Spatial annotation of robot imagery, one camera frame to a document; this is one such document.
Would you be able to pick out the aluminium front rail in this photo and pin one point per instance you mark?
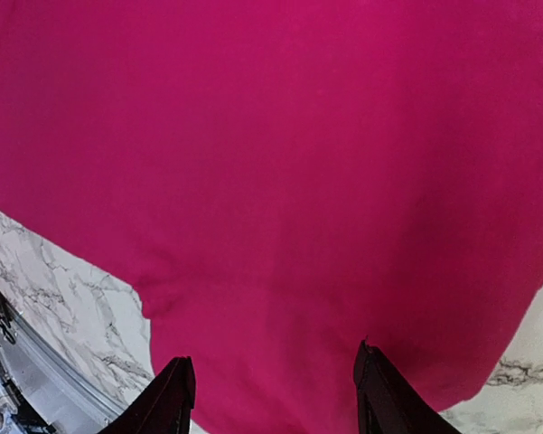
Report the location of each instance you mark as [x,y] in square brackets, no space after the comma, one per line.
[63,398]

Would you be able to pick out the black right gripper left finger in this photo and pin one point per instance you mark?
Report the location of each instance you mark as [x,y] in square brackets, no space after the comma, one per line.
[164,406]

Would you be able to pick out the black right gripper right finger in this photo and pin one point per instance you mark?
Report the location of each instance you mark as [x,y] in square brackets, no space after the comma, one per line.
[387,403]

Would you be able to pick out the pink garment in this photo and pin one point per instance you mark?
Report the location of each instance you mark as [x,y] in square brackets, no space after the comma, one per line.
[280,180]

